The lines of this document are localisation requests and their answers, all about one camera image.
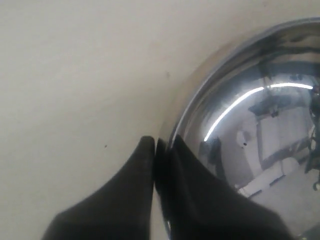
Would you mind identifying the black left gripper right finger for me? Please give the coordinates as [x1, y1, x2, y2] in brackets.
[169, 135, 305, 240]

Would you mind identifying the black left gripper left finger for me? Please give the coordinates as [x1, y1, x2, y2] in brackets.
[42, 136, 155, 240]

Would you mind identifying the large plain steel bowl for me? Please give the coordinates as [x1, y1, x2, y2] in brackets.
[154, 16, 320, 240]

